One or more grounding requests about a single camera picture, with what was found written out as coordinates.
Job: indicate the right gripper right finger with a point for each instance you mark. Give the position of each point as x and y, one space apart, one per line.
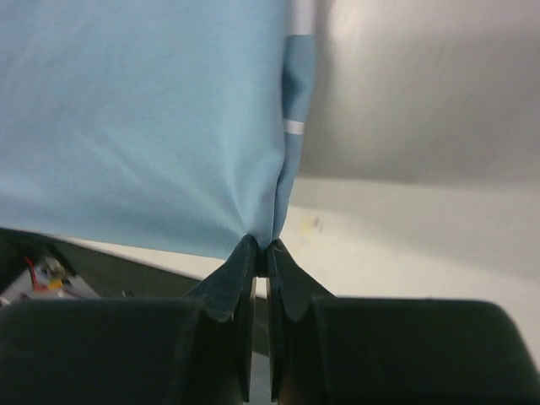
325 349

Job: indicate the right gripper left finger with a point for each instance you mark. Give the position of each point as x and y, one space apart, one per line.
191 348

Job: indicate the light blue t shirt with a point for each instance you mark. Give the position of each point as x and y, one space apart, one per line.
169 125

